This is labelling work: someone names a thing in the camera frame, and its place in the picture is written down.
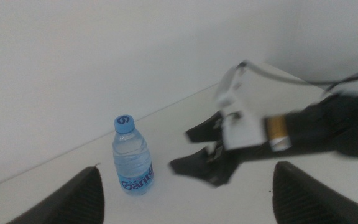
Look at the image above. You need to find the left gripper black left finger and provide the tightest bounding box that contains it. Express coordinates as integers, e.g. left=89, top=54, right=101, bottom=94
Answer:
left=6, top=164, right=106, bottom=224

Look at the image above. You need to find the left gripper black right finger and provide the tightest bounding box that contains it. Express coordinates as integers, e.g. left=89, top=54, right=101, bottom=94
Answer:
left=272, top=161, right=358, bottom=224

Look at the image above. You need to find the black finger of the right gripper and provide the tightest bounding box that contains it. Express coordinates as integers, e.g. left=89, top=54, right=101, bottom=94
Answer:
left=184, top=111, right=226, bottom=144
left=168, top=144, right=241, bottom=188

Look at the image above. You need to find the clear water bottle blue cap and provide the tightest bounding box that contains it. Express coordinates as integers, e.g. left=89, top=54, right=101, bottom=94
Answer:
left=112, top=114, right=155, bottom=196

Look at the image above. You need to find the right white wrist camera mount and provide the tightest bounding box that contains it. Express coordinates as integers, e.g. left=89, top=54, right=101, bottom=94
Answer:
left=214, top=60, right=269, bottom=151

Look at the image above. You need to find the right black camera cable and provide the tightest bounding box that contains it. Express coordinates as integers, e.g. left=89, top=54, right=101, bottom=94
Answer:
left=236, top=60, right=358, bottom=91

